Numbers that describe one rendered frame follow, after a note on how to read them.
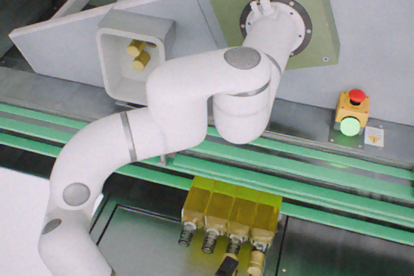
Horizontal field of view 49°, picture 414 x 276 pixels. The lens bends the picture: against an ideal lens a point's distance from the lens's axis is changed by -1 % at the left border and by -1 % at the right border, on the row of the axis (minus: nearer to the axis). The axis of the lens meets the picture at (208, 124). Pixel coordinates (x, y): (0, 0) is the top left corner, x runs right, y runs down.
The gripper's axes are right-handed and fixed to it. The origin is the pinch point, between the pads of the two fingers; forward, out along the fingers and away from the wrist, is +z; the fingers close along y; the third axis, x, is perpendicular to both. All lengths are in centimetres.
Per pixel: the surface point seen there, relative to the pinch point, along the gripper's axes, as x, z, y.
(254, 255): -3.6, 5.6, 1.2
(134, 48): 42, 26, 28
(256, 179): 4.6, 21.5, 6.2
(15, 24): 124, 50, -6
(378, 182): -21.5, 30.0, 13.2
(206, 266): 7.9, 3.8, -12.6
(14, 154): 80, 5, -14
